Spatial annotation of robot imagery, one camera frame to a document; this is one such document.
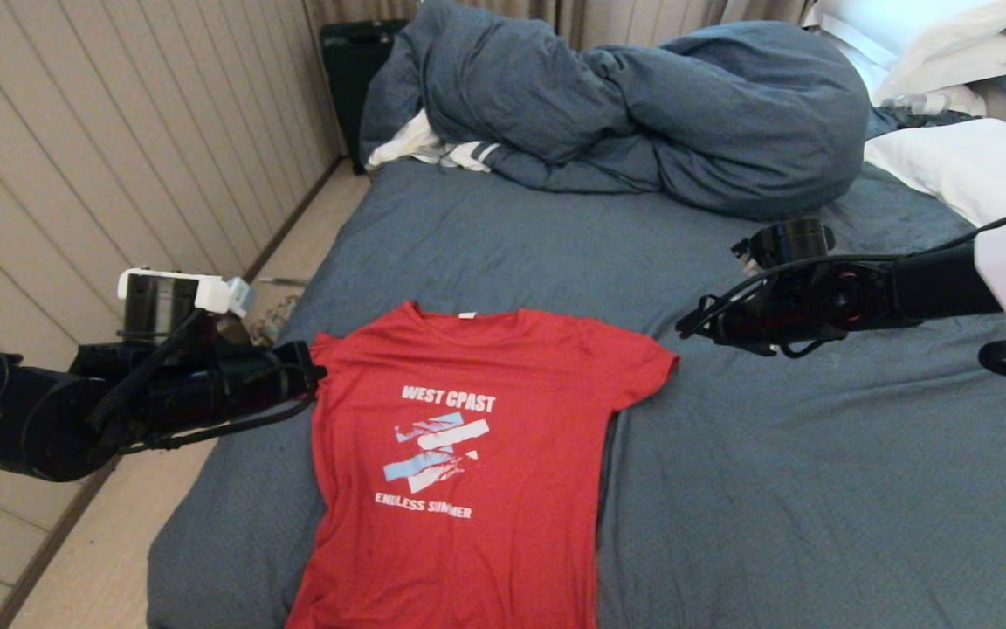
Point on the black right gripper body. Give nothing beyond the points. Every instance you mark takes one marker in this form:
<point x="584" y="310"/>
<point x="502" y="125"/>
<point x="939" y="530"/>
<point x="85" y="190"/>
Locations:
<point x="817" y="301"/>

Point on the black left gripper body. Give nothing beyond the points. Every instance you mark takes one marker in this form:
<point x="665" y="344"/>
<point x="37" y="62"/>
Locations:
<point x="206" y="384"/>

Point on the red printed t-shirt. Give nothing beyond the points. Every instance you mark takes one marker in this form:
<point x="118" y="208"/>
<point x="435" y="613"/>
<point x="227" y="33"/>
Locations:
<point x="468" y="559"/>

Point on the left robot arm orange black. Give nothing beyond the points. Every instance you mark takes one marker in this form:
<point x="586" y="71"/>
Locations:
<point x="5" y="419"/>

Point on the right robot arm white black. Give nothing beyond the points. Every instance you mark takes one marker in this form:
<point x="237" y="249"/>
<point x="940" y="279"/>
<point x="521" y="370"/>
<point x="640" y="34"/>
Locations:
<point x="948" y="288"/>

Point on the patterned slipper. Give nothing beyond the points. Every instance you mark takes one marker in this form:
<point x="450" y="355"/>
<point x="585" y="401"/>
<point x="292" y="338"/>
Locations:
<point x="276" y="319"/>

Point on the crumpled blue duvet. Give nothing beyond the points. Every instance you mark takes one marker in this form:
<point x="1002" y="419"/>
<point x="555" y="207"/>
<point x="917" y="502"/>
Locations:
<point x="730" y="127"/>

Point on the large white pillow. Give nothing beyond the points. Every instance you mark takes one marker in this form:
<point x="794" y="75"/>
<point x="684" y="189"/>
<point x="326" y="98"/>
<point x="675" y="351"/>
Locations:
<point x="966" y="166"/>

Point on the white striped garment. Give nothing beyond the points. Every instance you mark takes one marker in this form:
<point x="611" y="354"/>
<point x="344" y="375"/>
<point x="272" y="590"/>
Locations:
<point x="407" y="144"/>

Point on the black suitcase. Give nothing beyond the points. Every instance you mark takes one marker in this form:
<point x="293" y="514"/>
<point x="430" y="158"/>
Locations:
<point x="350" y="83"/>

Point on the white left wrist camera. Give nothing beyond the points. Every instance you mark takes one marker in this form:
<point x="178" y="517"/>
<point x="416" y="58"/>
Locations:
<point x="239" y="295"/>

